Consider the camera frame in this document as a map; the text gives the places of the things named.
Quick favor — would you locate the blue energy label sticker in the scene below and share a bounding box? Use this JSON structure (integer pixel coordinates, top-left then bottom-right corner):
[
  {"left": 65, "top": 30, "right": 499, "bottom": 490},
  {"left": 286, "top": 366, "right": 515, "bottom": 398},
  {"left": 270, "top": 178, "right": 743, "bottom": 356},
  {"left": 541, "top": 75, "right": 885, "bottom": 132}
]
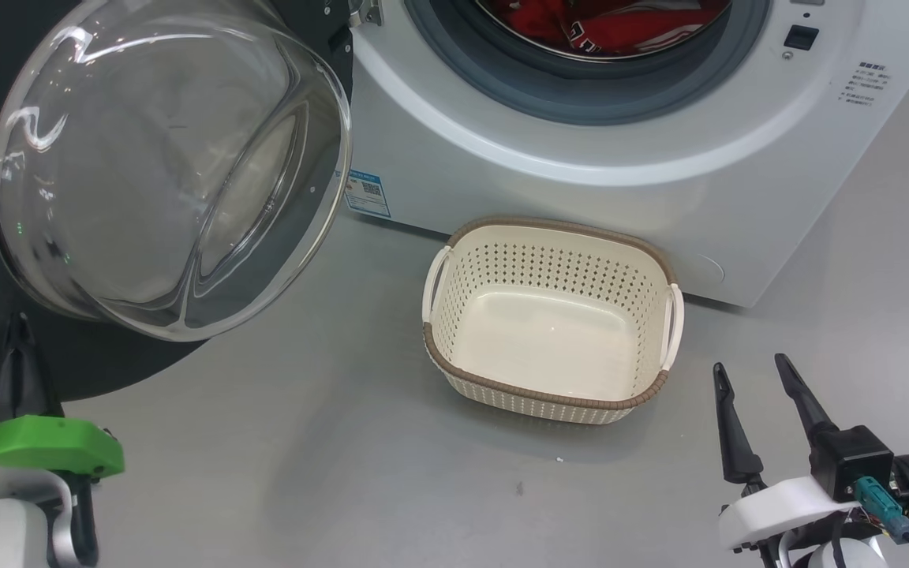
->
[{"left": 344, "top": 167, "right": 392, "bottom": 219}]

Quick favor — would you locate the small printed text label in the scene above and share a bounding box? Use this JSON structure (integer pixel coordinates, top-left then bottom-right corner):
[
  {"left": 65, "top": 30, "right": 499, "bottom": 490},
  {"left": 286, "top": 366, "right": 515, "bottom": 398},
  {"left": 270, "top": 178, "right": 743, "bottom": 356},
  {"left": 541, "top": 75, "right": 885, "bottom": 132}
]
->
[{"left": 841, "top": 62, "right": 888, "bottom": 107}]

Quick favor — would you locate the beige perforated laundry basket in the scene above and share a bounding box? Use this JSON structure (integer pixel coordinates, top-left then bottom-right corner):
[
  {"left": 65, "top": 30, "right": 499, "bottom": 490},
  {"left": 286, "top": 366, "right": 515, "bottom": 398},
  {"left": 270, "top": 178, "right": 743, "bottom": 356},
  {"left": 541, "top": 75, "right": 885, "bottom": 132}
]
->
[{"left": 421, "top": 217, "right": 686, "bottom": 427}]

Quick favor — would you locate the white front-load washing machine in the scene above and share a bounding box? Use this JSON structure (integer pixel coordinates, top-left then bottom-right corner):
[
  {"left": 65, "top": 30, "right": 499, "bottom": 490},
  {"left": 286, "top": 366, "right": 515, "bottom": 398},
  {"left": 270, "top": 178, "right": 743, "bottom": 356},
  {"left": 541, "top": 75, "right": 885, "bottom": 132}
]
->
[{"left": 340, "top": 0, "right": 909, "bottom": 308}]

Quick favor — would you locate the teal right camera connector cable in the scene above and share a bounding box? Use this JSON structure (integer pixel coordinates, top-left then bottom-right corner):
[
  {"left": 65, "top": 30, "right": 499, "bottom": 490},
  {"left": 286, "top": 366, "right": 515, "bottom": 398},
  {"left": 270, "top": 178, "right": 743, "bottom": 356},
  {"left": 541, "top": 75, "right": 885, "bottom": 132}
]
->
[{"left": 854, "top": 476, "right": 909, "bottom": 568}]

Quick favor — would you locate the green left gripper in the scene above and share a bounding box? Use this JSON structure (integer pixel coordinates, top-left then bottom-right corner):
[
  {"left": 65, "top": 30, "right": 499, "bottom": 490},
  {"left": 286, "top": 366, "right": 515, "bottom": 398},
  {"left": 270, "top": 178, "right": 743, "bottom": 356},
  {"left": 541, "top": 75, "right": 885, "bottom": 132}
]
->
[{"left": 0, "top": 314, "right": 125, "bottom": 480}]

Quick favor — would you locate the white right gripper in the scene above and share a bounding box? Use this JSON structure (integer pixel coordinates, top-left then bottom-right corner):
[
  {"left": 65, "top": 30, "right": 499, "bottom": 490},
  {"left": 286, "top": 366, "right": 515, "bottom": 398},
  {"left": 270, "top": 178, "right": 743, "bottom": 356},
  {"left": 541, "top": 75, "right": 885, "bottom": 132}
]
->
[{"left": 713, "top": 353, "right": 909, "bottom": 568}]

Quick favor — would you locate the red and white garment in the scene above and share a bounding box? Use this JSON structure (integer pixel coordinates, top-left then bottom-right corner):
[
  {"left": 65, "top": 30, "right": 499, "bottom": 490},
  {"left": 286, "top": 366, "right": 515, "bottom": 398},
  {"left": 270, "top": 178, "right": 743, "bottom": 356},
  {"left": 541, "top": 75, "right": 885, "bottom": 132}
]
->
[{"left": 486, "top": 0, "right": 728, "bottom": 58}]

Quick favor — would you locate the black round glass washer door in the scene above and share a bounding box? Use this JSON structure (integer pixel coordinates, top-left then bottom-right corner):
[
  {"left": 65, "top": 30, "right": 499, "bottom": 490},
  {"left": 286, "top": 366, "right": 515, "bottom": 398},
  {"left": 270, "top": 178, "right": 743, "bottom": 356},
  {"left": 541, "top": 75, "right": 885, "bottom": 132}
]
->
[{"left": 0, "top": 0, "right": 354, "bottom": 403}]

